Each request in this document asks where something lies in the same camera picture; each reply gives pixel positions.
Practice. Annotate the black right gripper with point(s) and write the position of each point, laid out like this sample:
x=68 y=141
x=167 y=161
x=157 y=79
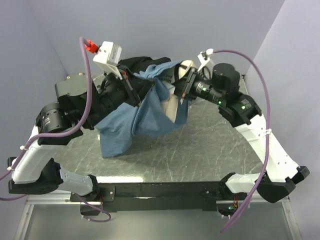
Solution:
x=183 y=89

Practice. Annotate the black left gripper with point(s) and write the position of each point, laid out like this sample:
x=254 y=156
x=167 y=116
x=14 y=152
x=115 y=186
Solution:
x=136 y=87

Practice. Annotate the cream white pillow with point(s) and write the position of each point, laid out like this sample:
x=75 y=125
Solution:
x=168 y=77

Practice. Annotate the blue fabric pillowcase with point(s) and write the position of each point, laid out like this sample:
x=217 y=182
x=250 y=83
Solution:
x=117 y=130

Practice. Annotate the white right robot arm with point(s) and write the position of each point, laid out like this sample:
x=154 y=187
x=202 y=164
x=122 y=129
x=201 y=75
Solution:
x=221 y=87

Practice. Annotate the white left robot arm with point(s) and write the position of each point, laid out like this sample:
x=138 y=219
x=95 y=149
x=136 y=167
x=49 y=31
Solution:
x=80 y=105

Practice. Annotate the black cloth in basket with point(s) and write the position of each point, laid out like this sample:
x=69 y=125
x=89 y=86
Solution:
x=143 y=69

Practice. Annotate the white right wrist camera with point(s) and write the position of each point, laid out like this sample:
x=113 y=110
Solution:
x=205 y=59

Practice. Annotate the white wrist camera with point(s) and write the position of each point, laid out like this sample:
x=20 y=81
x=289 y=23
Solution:
x=205 y=59
x=107 y=56

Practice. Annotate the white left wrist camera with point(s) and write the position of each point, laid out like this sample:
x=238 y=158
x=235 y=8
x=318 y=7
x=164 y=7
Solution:
x=107 y=56

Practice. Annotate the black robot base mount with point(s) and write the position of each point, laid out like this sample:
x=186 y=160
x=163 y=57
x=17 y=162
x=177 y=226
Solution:
x=156 y=196

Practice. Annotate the aluminium frame rail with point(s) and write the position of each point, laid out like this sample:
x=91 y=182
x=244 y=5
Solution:
x=205 y=149

